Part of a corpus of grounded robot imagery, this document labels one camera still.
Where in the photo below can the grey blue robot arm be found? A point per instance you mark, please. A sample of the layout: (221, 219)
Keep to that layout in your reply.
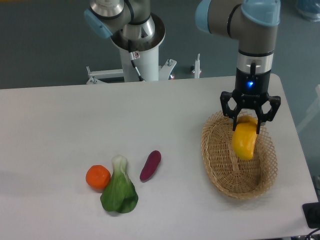
(253, 23)

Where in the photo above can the purple sweet potato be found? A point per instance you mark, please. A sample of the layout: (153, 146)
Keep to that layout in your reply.
(150, 166)

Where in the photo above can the orange tangerine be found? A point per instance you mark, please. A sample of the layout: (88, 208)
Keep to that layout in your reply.
(98, 177)

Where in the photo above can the woven wicker basket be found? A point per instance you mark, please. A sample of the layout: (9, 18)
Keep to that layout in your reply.
(232, 176)

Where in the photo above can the blue bag in corner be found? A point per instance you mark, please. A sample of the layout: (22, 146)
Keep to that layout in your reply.
(308, 9)

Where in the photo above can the black device at edge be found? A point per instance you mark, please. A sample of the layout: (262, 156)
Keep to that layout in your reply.
(312, 214)

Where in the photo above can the yellow mango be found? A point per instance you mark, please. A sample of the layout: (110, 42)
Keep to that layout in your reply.
(244, 137)

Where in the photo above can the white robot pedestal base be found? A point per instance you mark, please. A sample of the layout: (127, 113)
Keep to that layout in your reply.
(138, 47)

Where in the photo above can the green bok choy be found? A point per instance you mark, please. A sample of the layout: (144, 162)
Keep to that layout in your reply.
(120, 194)

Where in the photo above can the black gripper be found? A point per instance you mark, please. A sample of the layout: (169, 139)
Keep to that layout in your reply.
(249, 89)

